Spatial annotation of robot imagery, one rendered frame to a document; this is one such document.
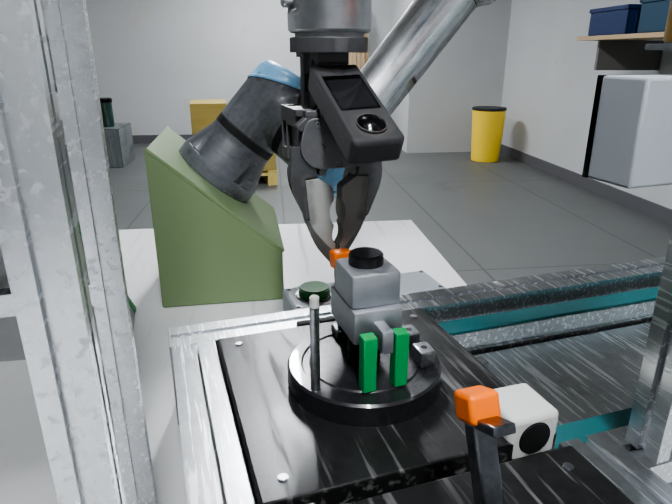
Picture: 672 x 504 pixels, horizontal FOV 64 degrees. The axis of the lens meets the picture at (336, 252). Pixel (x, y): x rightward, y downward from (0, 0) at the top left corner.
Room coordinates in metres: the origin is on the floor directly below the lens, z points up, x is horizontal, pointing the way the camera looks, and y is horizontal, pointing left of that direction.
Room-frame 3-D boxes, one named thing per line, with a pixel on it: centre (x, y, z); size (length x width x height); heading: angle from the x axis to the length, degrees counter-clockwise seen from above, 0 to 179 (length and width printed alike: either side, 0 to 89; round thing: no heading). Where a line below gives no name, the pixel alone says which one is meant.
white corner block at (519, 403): (0.37, -0.15, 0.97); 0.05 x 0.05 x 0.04; 18
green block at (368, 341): (0.39, -0.03, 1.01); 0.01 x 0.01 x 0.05; 18
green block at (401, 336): (0.40, -0.05, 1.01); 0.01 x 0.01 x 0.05; 18
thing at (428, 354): (0.43, -0.08, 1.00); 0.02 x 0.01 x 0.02; 18
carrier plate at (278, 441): (0.43, -0.03, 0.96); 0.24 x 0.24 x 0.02; 18
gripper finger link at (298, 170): (0.51, 0.02, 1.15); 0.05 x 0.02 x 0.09; 108
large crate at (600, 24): (4.36, -2.17, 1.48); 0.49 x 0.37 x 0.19; 7
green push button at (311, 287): (0.64, 0.03, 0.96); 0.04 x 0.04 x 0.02
